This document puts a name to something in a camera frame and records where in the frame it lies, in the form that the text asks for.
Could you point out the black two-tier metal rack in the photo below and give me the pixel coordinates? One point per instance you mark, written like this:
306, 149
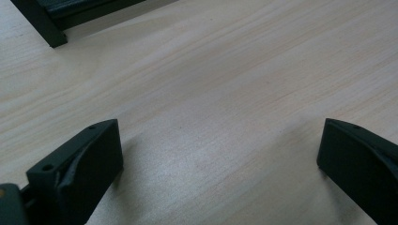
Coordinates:
47, 18

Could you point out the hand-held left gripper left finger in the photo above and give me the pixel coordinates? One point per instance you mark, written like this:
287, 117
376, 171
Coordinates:
78, 175

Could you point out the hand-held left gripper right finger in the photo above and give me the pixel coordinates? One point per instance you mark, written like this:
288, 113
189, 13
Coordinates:
363, 168

